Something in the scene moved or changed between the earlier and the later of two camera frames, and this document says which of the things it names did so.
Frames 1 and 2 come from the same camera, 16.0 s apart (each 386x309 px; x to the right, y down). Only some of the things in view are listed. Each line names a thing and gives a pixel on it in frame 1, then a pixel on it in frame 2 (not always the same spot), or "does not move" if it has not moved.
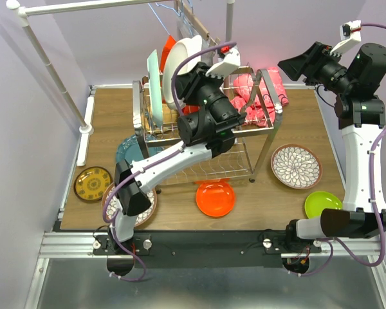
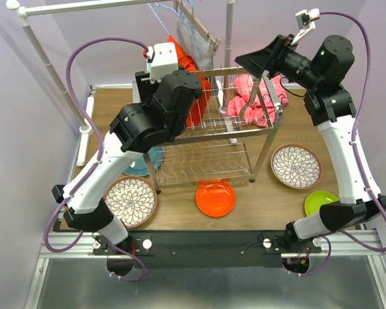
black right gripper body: (321, 58) -> (282, 46)
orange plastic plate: (215, 197) does not move
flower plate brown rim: (296, 166) does not move
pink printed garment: (260, 96) does not move
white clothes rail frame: (24, 9) does not move
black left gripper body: (199, 85) -> (147, 88)
